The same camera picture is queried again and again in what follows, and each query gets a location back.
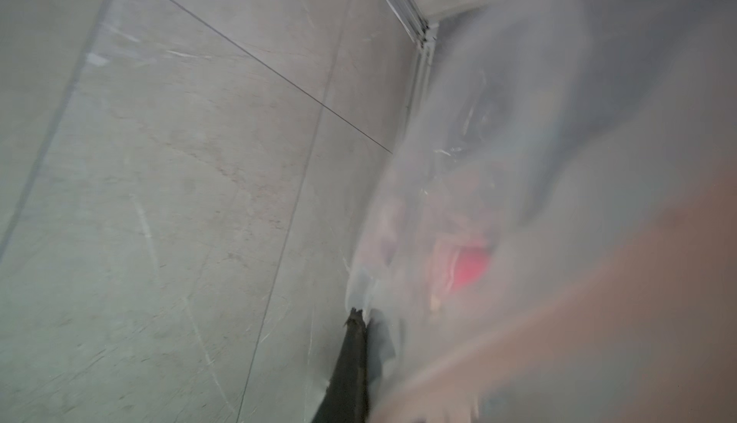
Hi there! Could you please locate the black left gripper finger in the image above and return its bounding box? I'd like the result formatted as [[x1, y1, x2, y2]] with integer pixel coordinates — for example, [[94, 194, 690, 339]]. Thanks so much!
[[312, 308, 369, 423]]

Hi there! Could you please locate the clear pink-print zipper bag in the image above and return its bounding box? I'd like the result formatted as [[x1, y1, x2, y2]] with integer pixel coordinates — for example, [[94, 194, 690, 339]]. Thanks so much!
[[347, 0, 736, 422]]

